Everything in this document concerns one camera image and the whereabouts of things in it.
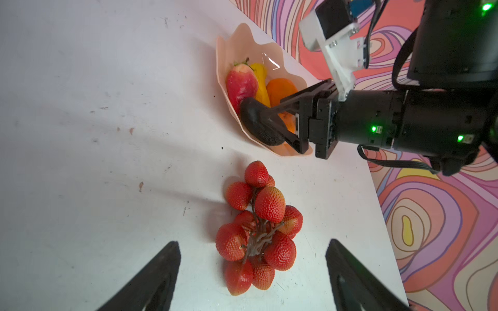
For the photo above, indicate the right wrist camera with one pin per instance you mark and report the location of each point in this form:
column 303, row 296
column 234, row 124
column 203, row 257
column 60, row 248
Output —
column 330, row 29

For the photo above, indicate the yellow fake squash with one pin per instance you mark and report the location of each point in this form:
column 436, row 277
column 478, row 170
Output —
column 260, row 72

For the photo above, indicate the red fake strawberry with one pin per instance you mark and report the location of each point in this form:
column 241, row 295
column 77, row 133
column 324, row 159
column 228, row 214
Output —
column 241, row 83

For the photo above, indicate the dark fake avocado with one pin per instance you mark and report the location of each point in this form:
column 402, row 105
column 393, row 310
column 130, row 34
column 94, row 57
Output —
column 250, row 115

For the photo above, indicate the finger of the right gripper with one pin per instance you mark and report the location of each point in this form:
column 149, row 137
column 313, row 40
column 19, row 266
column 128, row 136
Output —
column 291, row 99
column 294, row 143

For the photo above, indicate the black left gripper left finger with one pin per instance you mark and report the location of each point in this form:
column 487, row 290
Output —
column 152, row 288

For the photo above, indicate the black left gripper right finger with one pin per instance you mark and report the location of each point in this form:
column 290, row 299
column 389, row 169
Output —
column 353, row 286

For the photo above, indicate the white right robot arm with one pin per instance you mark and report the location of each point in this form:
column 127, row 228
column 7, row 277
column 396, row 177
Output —
column 418, row 94

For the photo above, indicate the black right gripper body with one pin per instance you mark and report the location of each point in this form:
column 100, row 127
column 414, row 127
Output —
column 321, row 132

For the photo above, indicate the red strawberry bunch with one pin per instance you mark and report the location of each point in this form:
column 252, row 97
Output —
column 260, row 239

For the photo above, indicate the peach scalloped fruit bowl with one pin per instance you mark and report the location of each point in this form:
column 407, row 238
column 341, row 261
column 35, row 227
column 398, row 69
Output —
column 241, row 45

